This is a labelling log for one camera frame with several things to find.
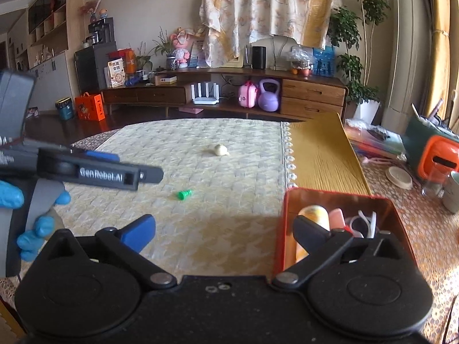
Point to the black cylindrical speaker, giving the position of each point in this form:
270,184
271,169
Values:
259,57

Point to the pink toy suitcase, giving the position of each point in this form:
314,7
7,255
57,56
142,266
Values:
248,95

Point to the cream snack box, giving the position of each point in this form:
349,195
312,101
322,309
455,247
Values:
116,73

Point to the wooden wall shelf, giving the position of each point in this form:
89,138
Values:
48,18

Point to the black cabinet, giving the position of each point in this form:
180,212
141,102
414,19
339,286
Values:
89,68

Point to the white standing air conditioner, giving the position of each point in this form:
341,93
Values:
408,43

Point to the clear snack bag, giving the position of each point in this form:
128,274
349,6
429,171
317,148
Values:
300,61

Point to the black coffee machine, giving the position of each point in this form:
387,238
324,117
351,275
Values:
102,30

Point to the green plastic cone piece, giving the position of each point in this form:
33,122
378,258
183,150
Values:
184,194

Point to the tall potted plant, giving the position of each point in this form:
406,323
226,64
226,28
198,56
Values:
365,111

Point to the round beige coaster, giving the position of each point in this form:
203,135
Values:
398,178

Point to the orange red paper bag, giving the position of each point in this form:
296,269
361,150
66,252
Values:
128,59

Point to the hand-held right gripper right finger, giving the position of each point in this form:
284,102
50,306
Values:
308,233

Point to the yellow curtain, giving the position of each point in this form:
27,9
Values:
446,61

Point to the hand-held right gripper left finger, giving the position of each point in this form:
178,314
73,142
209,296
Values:
138,234

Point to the floral cloth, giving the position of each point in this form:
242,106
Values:
265,7

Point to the person's left hand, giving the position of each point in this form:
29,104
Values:
36,233

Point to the small potted plant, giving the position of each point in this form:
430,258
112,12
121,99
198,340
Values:
171,62

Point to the brown patterned tablecloth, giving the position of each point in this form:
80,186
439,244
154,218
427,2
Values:
423,229

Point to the white router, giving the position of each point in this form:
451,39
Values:
205,99

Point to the pink plush doll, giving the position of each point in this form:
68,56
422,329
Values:
183,48

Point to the glass cup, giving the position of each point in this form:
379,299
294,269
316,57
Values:
434,181

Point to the beige garlic bulb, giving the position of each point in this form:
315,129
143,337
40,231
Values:
221,149

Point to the green orange utensil holder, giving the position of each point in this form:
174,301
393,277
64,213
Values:
430,150

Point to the cream quilted mat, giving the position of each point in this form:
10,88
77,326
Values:
215,222

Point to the small cardboard box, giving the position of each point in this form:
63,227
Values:
165,80

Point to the blue photo card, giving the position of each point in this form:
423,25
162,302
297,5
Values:
323,61

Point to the yellow wood-grain mat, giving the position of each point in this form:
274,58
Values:
322,157

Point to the wooden TV cabinet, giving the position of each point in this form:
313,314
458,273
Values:
312,93

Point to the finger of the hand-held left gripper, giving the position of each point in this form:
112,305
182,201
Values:
104,157
150,175

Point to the purple kettlebell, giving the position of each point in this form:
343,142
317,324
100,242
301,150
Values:
269,98

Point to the green round tin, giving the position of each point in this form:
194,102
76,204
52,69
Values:
64,109

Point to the orange gift box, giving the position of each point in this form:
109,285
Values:
89,107

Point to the yellow white bottle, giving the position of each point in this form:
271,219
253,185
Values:
317,216

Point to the red tin box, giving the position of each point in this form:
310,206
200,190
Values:
283,229

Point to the vase with flowers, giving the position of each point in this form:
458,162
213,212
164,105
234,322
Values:
94,10

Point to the small dark teapot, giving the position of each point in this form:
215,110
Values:
159,70

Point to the blue toy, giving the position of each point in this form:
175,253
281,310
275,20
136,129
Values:
133,80

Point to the stack of books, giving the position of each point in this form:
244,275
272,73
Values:
376,138

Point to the flat pink box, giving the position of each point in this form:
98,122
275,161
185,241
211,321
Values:
190,110

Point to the pink rectangular block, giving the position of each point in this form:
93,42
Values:
337,218

